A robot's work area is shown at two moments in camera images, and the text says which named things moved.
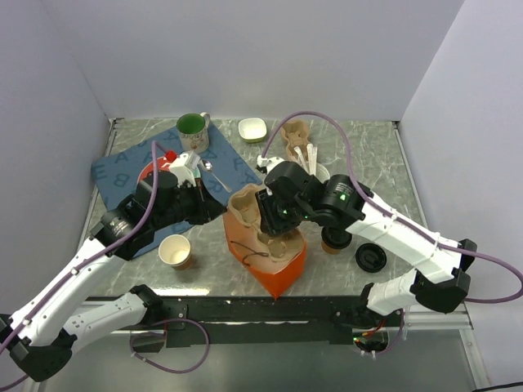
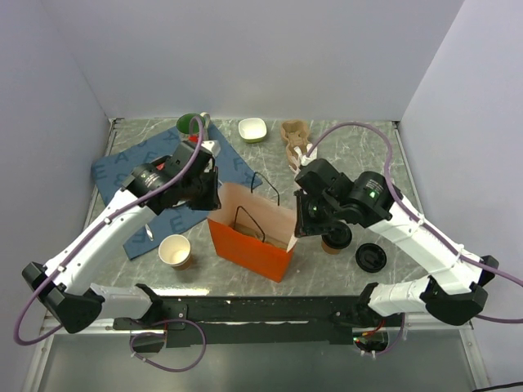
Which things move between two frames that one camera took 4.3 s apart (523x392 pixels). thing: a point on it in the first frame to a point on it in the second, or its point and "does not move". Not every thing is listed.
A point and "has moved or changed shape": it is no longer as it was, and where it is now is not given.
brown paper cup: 330,250 does not move
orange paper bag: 275,260 has moved or changed shape
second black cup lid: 371,258 does not move
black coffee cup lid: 335,237 does not move
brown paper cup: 175,250 does not move
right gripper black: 270,222 to 305,225
